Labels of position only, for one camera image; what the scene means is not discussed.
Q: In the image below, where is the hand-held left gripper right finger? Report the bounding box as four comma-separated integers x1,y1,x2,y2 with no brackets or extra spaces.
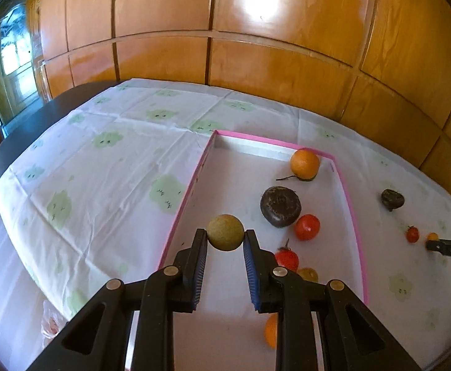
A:
243,229,423,371

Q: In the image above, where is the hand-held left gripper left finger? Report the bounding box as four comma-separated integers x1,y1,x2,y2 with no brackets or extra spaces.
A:
26,229,209,371

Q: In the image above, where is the tan longan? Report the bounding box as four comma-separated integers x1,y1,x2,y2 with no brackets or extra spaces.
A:
296,267,319,284
206,214,245,252

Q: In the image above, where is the orange with short stem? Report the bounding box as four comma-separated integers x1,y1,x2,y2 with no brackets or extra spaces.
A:
264,313,279,349

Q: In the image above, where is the pink-rimmed white tray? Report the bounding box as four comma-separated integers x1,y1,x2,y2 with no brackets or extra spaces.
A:
127,129,370,371

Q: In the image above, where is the orange with long stem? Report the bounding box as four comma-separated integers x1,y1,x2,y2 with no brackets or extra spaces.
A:
276,148,321,182

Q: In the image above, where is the large dark passion fruit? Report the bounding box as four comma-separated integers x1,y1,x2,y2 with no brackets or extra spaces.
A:
260,186,302,228

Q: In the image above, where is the white green-patterned tablecloth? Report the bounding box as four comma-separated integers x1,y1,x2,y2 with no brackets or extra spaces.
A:
0,78,451,371

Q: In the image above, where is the plastic bag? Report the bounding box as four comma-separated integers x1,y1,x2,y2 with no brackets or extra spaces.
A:
41,301,70,341

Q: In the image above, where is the wooden panelled wardrobe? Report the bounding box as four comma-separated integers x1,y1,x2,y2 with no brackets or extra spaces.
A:
26,0,451,198

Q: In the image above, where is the dark table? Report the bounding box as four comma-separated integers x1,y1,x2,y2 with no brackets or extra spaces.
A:
0,81,118,187

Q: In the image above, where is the glass window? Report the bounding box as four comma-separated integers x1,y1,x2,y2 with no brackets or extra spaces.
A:
0,0,45,126

